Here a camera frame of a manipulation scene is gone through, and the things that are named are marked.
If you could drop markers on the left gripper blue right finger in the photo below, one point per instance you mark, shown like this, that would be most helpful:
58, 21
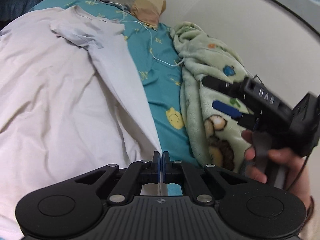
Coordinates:
171, 170

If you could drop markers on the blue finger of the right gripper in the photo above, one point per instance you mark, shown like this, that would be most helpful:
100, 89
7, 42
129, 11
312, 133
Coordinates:
233, 90
242, 119

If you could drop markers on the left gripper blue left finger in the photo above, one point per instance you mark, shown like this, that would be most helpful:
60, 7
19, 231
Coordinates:
151, 171

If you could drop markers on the white t-shirt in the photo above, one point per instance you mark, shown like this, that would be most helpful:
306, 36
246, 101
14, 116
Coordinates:
71, 101

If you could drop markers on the person's right hand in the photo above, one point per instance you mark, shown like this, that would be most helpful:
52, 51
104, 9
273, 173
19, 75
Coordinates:
279, 168

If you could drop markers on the light green fleece blanket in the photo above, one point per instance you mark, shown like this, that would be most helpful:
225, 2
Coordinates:
214, 137

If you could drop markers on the teal patterned bed sheet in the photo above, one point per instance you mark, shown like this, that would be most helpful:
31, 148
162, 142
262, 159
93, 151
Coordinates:
158, 66

